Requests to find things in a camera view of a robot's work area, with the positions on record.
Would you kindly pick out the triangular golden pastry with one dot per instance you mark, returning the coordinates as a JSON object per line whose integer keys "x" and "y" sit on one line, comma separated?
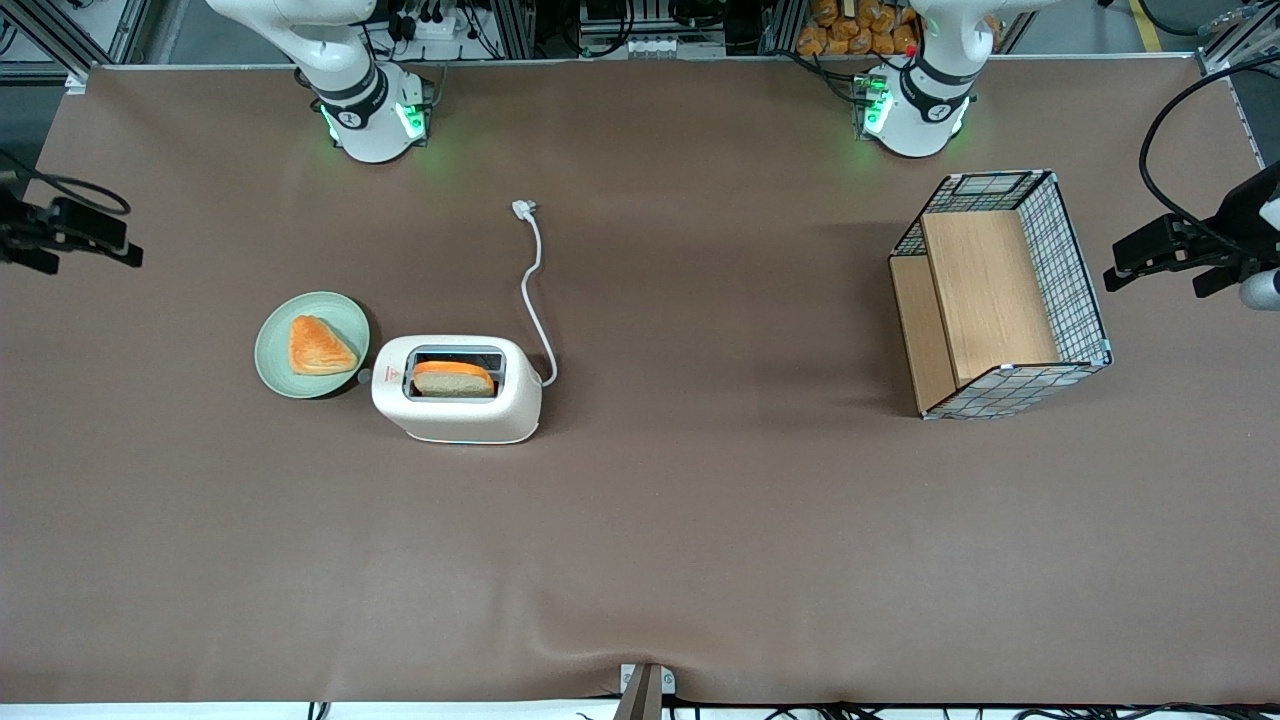
{"x": 318, "y": 347}

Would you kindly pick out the white two-slot toaster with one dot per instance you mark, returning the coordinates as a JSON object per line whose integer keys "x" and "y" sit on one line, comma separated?
{"x": 460, "y": 415}

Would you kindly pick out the pale green round plate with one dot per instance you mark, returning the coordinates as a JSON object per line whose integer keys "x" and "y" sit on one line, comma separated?
{"x": 275, "y": 370}

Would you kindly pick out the toast slice with orange crust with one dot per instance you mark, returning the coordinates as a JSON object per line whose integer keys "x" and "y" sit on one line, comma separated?
{"x": 455, "y": 378}

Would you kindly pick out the aluminium frame profile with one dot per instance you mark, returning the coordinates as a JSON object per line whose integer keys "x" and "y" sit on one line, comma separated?
{"x": 1235, "y": 40}
{"x": 60, "y": 30}

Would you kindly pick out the metal table edge bracket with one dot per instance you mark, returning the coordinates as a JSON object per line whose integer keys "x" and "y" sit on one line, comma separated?
{"x": 645, "y": 692}

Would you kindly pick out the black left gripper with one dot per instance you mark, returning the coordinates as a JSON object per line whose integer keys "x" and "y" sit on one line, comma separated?
{"x": 1236, "y": 222}

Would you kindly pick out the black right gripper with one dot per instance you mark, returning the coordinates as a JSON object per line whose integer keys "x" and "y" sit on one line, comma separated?
{"x": 12, "y": 229}

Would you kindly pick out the pile of bread rolls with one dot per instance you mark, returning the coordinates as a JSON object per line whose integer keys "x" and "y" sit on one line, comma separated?
{"x": 850, "y": 25}

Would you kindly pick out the light wooden step shelf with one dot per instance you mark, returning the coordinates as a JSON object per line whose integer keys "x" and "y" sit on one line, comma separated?
{"x": 990, "y": 290}

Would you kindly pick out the white power strip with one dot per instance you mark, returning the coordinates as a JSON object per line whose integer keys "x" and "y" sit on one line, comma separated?
{"x": 435, "y": 25}

